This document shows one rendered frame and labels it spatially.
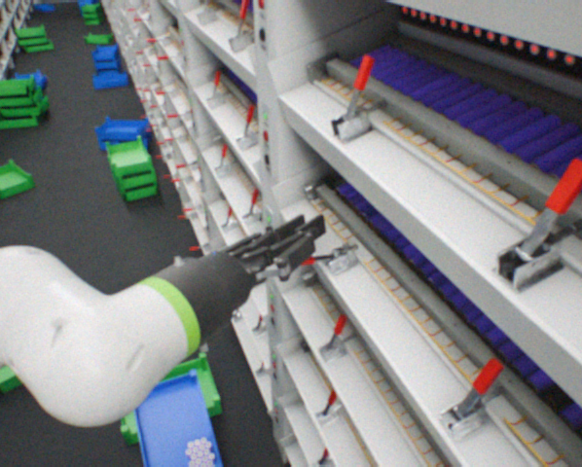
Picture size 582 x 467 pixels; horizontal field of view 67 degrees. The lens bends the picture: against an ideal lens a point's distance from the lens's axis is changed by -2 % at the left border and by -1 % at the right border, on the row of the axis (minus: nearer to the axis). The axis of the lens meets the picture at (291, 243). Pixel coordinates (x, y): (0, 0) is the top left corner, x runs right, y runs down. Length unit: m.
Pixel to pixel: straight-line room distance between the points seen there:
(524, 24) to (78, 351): 0.39
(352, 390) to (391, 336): 0.21
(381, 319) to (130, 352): 0.31
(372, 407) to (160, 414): 0.90
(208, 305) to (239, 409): 1.11
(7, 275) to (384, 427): 0.53
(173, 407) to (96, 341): 1.11
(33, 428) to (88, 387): 1.32
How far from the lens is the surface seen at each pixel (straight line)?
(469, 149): 0.45
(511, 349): 0.53
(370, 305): 0.59
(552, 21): 0.31
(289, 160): 0.74
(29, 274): 0.48
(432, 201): 0.43
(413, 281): 0.58
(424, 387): 0.53
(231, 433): 1.52
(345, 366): 0.77
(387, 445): 0.71
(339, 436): 0.93
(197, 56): 1.37
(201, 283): 0.47
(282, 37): 0.67
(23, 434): 1.72
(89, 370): 0.40
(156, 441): 1.49
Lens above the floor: 1.31
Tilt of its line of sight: 37 degrees down
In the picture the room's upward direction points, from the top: straight up
